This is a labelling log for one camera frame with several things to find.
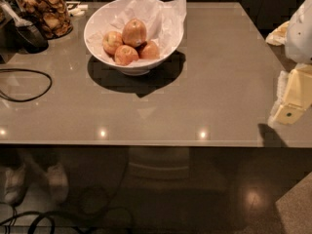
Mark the small white items on table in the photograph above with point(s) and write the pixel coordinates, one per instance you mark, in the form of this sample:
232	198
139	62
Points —
76	9

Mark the black pan with silver handle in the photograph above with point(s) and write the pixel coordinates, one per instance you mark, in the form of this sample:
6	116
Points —
29	35

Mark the right white shoe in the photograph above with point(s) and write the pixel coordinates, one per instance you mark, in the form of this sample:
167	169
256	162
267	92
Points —
58	182

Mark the white ceramic bowl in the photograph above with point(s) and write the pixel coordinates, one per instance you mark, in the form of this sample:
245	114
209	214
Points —
136	69

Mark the white shoe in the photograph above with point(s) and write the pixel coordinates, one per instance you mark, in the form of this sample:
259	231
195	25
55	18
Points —
58	182
15	185

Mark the white crumpled paper liner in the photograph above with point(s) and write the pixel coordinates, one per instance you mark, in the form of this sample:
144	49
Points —
165	20

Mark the left white shoe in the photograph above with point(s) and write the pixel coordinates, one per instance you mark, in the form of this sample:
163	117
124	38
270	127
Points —
15	185

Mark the glass jar of dried chips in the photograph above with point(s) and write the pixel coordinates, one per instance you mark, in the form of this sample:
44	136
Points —
52	16

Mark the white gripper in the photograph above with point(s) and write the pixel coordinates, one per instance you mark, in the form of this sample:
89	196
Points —
300	33

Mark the red apple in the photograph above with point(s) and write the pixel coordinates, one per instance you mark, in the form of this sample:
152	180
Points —
148	50
111	41
134	33
125	55

